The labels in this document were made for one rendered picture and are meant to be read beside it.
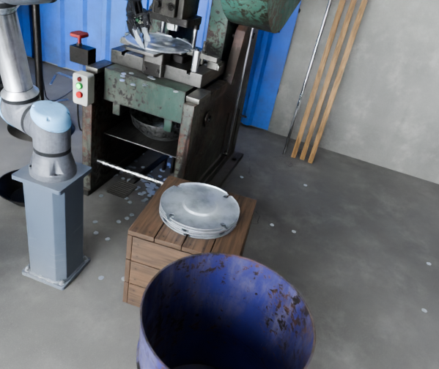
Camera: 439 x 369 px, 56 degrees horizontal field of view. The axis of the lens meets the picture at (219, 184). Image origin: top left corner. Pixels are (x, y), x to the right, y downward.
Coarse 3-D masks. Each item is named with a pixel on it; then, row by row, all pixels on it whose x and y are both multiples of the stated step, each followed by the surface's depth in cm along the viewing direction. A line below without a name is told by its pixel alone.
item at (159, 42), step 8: (152, 32) 189; (128, 40) 172; (152, 40) 177; (160, 40) 179; (168, 40) 182; (176, 40) 186; (184, 40) 188; (152, 48) 169; (160, 48) 170; (168, 48) 173; (176, 48) 175; (184, 48) 177; (192, 48) 178
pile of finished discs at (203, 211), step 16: (176, 192) 154; (192, 192) 156; (208, 192) 158; (224, 192) 160; (160, 208) 146; (176, 208) 146; (192, 208) 146; (208, 208) 148; (224, 208) 151; (176, 224) 139; (192, 224) 140; (208, 224) 141; (224, 224) 144
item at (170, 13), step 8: (152, 0) 175; (160, 0) 171; (168, 0) 170; (176, 0) 169; (184, 0) 171; (192, 0) 177; (152, 8) 177; (160, 8) 172; (168, 8) 170; (176, 8) 171; (184, 8) 172; (192, 8) 180; (176, 16) 173; (184, 16) 175; (192, 16) 183
